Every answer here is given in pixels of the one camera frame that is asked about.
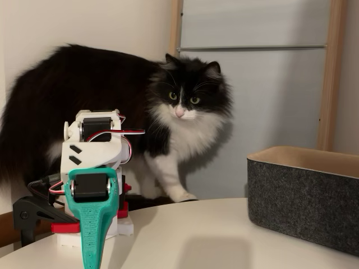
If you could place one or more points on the black and white cat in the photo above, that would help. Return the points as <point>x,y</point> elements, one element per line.
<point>84,84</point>

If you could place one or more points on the metal shelf rod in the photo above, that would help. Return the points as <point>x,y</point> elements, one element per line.
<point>252,48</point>

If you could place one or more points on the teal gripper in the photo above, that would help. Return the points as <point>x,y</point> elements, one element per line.
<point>90,187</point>

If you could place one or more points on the light wooden shelf post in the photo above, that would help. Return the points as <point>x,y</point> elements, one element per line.
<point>175,28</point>
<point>332,70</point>

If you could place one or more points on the black and red table clamp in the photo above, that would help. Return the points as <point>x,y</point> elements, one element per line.
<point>123,210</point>
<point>33,213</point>

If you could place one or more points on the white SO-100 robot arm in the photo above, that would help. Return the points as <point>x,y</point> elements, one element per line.
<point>92,151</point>

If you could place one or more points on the grey shelf panel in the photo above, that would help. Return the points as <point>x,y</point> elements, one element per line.
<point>266,98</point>

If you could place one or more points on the dark grey felt box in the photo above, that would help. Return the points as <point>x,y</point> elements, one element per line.
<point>303,201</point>

